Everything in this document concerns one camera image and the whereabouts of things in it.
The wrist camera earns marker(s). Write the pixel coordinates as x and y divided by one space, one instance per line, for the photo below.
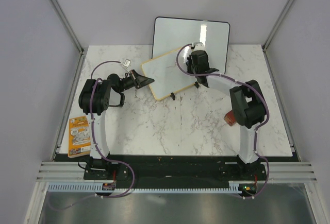
198 46
126 63

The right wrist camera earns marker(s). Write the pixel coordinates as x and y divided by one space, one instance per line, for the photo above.
198 46

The large black-framed whiteboard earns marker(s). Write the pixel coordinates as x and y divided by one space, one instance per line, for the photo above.
172 33

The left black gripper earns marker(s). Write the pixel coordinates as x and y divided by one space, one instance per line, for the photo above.
141 81

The white slotted cable duct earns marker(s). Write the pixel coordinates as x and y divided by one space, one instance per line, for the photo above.
79 187

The red brown block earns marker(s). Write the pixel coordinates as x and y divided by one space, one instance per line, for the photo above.
230 118

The small yellow-framed whiteboard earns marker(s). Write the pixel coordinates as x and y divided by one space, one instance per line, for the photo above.
168 72

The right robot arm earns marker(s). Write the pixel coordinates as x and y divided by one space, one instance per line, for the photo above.
248 103

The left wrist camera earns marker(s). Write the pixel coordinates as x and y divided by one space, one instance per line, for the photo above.
126 63

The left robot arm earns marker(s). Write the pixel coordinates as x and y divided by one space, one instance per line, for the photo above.
97 96

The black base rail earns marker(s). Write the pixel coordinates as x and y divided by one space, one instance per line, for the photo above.
125 166

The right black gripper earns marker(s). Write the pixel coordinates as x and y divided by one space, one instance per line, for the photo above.
190 63

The orange booklet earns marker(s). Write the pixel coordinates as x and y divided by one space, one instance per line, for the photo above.
79 142

